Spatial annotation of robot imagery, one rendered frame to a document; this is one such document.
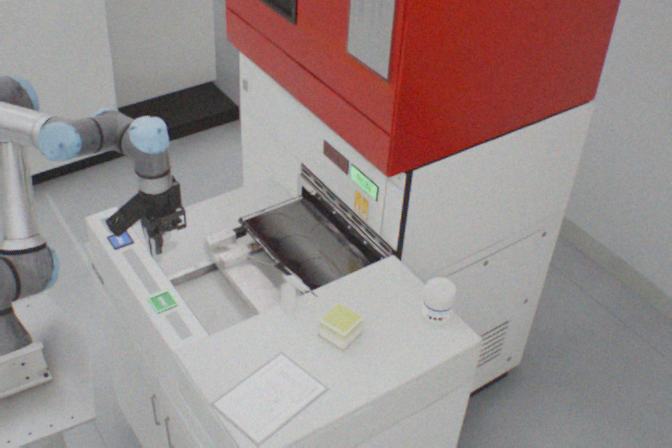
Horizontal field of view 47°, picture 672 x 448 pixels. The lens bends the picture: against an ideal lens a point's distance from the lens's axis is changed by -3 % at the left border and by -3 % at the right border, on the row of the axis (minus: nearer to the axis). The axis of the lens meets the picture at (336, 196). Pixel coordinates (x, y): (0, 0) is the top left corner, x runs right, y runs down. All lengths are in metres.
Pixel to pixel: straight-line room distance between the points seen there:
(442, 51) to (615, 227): 1.95
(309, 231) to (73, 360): 0.71
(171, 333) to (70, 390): 0.29
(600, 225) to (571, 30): 1.66
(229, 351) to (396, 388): 0.38
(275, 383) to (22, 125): 0.76
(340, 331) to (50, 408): 0.70
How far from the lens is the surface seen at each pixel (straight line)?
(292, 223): 2.25
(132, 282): 2.02
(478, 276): 2.43
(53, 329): 2.14
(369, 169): 2.04
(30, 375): 2.00
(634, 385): 3.27
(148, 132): 1.62
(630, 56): 3.28
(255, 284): 2.10
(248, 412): 1.72
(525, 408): 3.06
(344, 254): 2.16
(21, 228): 2.03
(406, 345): 1.86
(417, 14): 1.69
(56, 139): 1.60
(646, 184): 3.40
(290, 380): 1.77
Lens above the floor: 2.35
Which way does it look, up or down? 38 degrees down
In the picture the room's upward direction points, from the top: 4 degrees clockwise
